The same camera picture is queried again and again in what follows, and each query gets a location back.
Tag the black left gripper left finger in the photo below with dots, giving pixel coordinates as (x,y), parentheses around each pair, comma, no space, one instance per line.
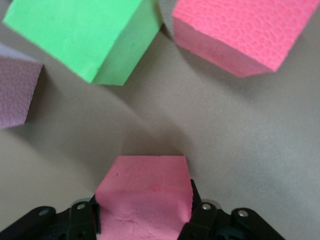
(50,225)

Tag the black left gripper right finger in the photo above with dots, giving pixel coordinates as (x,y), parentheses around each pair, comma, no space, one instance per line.
(225,225)

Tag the red foam cube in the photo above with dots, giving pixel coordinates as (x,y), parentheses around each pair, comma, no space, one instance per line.
(237,32)
(142,200)

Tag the large table cover sheet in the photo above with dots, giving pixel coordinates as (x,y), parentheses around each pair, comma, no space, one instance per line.
(200,125)

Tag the pink foam cube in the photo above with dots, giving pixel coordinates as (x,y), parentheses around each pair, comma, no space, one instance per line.
(15,95)

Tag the green foam cube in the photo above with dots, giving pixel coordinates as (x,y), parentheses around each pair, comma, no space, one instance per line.
(75,32)

